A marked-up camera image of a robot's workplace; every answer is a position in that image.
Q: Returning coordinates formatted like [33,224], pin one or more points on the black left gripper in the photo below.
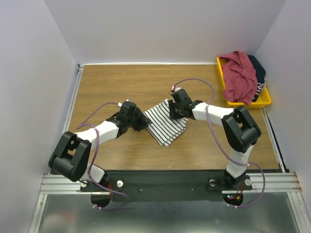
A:
[143,121]

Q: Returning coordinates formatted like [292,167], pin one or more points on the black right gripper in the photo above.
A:
[173,110]

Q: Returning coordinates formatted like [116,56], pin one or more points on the black white striped tank top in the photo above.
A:
[162,128]

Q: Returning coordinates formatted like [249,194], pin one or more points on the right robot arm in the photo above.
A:
[241,130]

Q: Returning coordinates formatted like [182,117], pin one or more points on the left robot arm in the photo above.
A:
[71,155]

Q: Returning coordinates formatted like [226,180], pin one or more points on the maroon red tank top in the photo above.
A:
[239,77]

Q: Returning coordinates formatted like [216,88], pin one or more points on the dark navy tank top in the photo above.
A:
[260,75]

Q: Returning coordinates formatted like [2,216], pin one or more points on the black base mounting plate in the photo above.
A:
[166,185]

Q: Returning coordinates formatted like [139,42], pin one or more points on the yellow plastic bin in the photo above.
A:
[263,100]

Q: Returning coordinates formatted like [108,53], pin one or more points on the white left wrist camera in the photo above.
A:
[121,103]

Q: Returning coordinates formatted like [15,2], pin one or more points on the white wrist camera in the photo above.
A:
[174,88]
[121,103]

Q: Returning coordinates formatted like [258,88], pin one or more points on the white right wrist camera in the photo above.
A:
[174,88]

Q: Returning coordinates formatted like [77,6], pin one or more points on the left aluminium side rail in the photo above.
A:
[77,81]

